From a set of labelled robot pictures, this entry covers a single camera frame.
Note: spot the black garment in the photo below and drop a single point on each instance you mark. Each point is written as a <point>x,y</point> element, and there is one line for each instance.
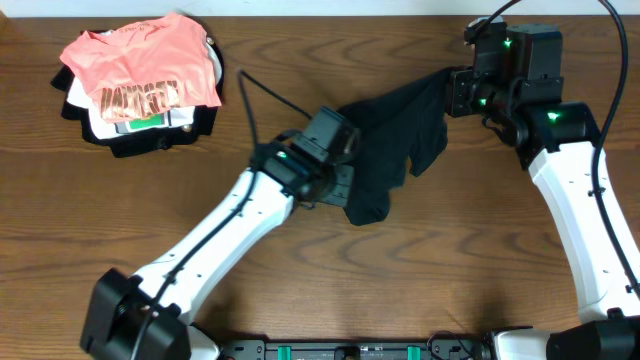
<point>402,132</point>

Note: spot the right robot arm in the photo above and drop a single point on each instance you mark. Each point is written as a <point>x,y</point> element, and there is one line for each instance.
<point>515,84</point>

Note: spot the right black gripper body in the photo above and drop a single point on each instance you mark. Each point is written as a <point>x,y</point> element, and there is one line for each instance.
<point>469,96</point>

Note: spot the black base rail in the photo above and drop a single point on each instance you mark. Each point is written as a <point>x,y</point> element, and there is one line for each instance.
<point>438,348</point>

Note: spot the white folded t-shirt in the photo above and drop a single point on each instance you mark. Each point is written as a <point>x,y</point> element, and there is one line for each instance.
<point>182,118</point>

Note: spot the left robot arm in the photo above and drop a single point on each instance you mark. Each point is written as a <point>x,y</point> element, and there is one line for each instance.
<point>151,314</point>

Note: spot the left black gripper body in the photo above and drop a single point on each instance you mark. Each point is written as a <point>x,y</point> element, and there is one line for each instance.
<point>336,184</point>

